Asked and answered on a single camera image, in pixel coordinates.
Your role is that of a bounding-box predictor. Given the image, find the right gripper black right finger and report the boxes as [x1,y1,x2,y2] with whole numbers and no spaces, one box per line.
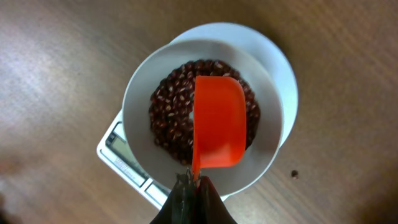
[195,176,237,224]

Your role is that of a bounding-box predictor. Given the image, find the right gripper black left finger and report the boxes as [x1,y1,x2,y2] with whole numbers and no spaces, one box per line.
[150,169,197,224]

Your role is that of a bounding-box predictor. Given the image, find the orange plastic measuring scoop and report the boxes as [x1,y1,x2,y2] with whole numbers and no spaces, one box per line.
[192,76,246,179]

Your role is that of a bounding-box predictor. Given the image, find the white digital kitchen scale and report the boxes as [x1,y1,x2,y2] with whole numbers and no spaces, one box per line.
[96,22,298,208]

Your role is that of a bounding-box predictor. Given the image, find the white round bowl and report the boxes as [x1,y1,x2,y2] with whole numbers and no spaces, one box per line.
[122,39,285,195]

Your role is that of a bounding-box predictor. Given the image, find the red beans in bowl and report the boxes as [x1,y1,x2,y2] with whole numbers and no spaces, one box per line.
[149,59,261,166]

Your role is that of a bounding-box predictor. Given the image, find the stray red bean on table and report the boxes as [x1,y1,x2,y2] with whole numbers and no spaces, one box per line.
[291,170,299,179]

